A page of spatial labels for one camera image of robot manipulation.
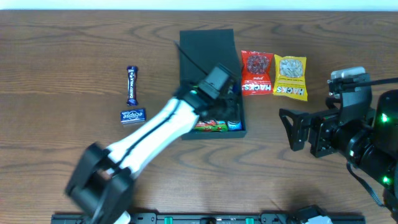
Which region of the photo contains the blue Oreo cookie pack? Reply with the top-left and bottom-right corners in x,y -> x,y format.
227,83 -> 242,131

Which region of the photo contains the Haribo gummy bag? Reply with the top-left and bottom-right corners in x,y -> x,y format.
193,120 -> 228,132

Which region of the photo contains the yellow Hacks candy bag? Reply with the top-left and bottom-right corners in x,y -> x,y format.
273,55 -> 308,101

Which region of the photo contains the red Hacks candy bag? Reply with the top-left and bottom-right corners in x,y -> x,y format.
241,50 -> 274,96

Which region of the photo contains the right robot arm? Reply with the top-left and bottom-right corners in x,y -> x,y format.
279,73 -> 397,220

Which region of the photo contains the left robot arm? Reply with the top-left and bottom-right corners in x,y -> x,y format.
65,64 -> 239,223

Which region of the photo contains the dark green open box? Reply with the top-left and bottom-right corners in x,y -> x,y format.
179,29 -> 247,140

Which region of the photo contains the purple Dairy Milk bar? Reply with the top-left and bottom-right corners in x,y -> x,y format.
126,65 -> 138,106

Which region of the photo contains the blue Eclipse mints box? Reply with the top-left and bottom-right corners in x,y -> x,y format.
120,108 -> 146,124

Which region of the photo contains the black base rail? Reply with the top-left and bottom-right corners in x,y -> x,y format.
51,205 -> 367,224

